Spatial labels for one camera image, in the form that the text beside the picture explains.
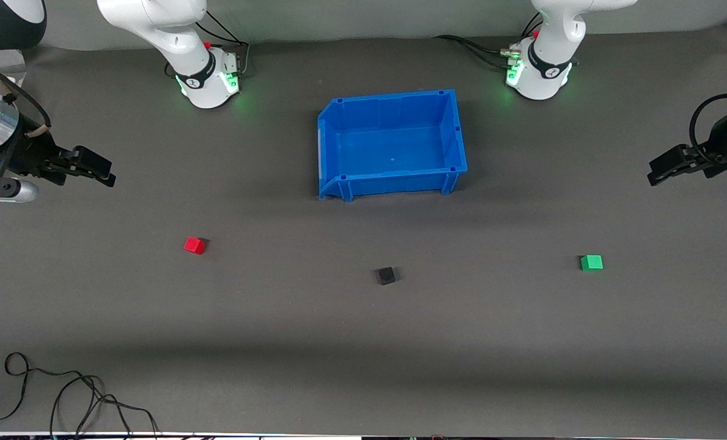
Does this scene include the blue plastic storage bin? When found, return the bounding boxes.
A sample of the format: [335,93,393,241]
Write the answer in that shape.
[317,89,468,202]

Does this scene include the dark grey table mat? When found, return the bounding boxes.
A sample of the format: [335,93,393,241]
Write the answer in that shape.
[0,23,727,438]

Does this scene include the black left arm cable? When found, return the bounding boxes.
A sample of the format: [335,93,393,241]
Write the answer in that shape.
[688,92,727,167]

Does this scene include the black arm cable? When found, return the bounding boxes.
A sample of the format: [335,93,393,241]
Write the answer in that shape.
[688,92,727,167]
[0,54,53,130]

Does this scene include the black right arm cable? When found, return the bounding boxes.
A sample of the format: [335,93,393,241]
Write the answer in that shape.
[0,54,53,130]

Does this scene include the black right base cables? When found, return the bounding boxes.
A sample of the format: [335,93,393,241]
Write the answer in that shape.
[164,9,251,79]

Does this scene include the black base cables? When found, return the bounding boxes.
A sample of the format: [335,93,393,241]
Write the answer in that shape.
[432,12,544,69]
[164,9,251,79]

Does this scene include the loose black floor cable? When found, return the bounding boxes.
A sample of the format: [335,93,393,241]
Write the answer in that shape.
[0,352,160,440]

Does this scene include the black left base cables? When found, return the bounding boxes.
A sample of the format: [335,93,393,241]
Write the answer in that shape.
[432,12,544,69]

